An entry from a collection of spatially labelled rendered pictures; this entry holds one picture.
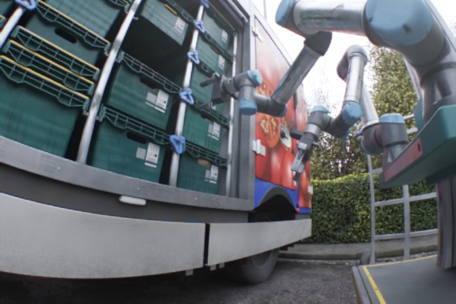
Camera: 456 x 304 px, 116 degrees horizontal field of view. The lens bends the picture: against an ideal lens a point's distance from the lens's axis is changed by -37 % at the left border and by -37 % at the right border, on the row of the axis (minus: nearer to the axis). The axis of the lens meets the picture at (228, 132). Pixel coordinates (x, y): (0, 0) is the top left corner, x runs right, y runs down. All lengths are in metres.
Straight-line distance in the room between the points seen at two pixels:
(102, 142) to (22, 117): 0.33
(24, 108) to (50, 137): 0.14
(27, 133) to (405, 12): 1.00
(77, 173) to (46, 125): 0.24
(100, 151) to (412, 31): 0.96
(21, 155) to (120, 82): 0.55
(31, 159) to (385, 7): 0.84
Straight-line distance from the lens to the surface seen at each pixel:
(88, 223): 0.71
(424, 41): 0.45
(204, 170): 1.27
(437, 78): 0.51
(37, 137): 0.84
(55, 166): 0.67
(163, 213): 0.88
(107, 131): 0.92
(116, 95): 0.99
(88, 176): 0.70
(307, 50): 0.85
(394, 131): 0.96
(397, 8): 0.44
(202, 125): 1.32
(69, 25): 1.00
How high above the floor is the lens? 0.56
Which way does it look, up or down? 21 degrees up
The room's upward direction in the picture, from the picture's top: 3 degrees clockwise
